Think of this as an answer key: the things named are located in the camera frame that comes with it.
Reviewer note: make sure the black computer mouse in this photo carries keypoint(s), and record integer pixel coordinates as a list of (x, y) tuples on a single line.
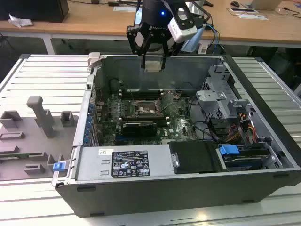
[(235, 3)]

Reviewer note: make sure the round coin battery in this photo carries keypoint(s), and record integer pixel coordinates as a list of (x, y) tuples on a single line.
[(177, 95)]

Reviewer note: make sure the grey case latch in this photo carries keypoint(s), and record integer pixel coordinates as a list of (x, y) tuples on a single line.
[(93, 58)]

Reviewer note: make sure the black regulatory label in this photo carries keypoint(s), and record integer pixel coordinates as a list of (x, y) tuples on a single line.
[(129, 164)]

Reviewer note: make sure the wooden desk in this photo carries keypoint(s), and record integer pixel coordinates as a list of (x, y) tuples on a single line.
[(82, 23)]

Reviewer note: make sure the green motherboard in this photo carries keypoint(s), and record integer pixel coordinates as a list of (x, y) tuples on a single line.
[(181, 127)]

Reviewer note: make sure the silver power supply unit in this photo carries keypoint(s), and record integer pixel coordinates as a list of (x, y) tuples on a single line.
[(91, 164)]

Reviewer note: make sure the silver square CPU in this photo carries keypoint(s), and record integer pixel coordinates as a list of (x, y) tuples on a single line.
[(153, 66)]

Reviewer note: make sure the black open PC case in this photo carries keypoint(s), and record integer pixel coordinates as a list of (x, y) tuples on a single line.
[(141, 197)]

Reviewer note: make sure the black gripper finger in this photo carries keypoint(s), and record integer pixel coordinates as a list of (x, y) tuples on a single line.
[(163, 61), (131, 40)]

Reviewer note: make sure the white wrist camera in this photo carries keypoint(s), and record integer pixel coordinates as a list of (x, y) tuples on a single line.
[(182, 33)]

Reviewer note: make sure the grey parts rack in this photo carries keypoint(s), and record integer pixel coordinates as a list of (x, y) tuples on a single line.
[(21, 143)]

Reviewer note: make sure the clear safety glasses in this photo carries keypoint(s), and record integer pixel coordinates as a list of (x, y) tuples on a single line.
[(282, 10)]

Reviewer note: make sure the black plastic shroud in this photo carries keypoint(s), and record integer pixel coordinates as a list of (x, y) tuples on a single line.
[(192, 157)]

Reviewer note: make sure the RAM slot with white clips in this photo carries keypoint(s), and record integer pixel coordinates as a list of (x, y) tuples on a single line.
[(141, 115), (141, 96), (141, 119), (141, 92)]

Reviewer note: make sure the black graphics card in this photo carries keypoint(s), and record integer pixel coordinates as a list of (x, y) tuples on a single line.
[(141, 130)]

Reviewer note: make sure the small white sticker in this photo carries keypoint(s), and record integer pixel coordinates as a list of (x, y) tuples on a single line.
[(102, 152)]

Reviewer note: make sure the crumpled white paper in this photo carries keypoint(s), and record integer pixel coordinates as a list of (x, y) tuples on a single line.
[(20, 21)]

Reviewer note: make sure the blue case latch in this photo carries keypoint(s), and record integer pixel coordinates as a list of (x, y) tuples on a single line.
[(58, 166)]

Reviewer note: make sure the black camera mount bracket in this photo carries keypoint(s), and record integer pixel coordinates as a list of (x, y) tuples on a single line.
[(188, 23)]

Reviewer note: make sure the white paper sheet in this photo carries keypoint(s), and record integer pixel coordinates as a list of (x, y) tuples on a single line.
[(249, 16)]

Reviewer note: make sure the black computer box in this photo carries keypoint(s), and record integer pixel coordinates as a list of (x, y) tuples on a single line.
[(35, 9)]

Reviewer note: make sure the grey metal drive cage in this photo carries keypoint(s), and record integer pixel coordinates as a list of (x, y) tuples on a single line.
[(211, 99)]

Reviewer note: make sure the hard disk in blue carrier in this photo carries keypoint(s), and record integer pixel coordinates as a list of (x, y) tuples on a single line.
[(227, 150)]

